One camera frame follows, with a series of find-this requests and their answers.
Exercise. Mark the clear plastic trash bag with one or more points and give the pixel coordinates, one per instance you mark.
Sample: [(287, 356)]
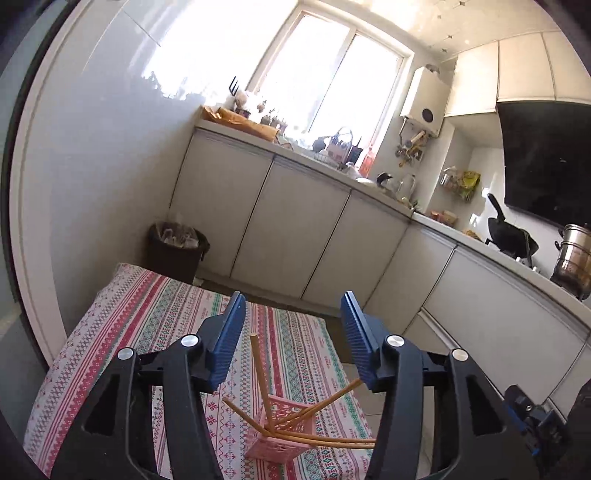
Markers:
[(178, 233)]

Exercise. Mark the small dark jug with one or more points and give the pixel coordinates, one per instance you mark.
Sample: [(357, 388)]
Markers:
[(383, 179)]

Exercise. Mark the dark brown trash bin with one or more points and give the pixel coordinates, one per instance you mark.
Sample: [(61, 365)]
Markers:
[(178, 263)]

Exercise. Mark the red bottle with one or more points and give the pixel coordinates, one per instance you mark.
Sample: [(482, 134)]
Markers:
[(368, 161)]

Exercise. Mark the white electric kettle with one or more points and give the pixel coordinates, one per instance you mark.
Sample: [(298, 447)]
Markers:
[(406, 187)]

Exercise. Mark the glass sliding door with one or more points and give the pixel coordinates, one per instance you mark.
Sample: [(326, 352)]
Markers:
[(7, 295)]

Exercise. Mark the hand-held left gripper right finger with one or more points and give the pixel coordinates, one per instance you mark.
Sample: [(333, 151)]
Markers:
[(358, 341)]

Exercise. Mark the stainless steel pot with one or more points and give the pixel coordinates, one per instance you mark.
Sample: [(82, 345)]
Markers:
[(572, 263)]

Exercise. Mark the pink perforated plastic basket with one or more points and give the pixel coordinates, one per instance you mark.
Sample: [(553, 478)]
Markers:
[(284, 450)]

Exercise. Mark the black range hood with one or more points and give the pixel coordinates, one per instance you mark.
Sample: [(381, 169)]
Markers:
[(545, 161)]

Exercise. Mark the kitchen window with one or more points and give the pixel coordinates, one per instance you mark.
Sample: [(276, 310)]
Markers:
[(332, 78)]

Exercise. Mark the white kitchen countertop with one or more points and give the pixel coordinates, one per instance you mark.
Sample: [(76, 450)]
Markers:
[(461, 235)]

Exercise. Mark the water heater pipes and valves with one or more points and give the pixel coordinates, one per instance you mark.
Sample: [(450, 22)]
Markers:
[(411, 147)]

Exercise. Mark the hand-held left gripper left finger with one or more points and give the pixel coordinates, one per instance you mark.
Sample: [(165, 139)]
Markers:
[(228, 341)]

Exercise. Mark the black pronged rack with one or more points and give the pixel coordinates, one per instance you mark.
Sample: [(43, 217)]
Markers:
[(234, 87)]

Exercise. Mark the patterned red green tablecloth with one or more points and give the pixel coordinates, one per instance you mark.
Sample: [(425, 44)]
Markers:
[(138, 314)]

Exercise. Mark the black wok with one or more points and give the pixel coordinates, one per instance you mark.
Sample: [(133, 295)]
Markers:
[(508, 235)]

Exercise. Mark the white cabinet drawer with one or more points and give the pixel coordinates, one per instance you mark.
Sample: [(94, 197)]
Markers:
[(443, 341), (498, 314)]

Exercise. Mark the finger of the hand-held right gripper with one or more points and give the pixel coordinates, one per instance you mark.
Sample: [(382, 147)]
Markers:
[(519, 399), (551, 417)]

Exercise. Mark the white wall water heater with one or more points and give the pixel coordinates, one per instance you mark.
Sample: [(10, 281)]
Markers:
[(425, 106)]

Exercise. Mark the white cabinet door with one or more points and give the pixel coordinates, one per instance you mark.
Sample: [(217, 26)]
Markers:
[(286, 230), (217, 198), (406, 277), (351, 258)]

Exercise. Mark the white upper wall cabinet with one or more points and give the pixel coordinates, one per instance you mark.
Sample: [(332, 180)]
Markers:
[(508, 74)]

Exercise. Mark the yellow snack bag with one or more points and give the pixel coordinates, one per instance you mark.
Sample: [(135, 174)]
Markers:
[(470, 182)]

